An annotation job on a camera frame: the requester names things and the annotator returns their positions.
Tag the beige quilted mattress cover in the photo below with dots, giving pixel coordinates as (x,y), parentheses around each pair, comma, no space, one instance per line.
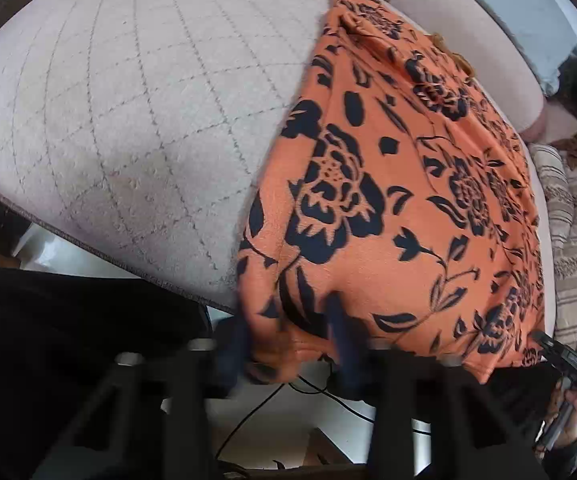
(137,128)

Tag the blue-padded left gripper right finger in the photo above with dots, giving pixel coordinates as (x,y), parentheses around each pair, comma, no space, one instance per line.
(350,376)

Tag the person's right hand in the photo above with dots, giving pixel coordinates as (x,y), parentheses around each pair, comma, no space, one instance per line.
(566,442)

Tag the pink bolster cushion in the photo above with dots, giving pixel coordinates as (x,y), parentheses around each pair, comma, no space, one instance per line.
(499,67)

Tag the orange black floral garment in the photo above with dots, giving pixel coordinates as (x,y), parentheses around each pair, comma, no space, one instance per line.
(395,182)

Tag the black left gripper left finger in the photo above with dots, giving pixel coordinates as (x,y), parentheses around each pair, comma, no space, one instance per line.
(232,349)

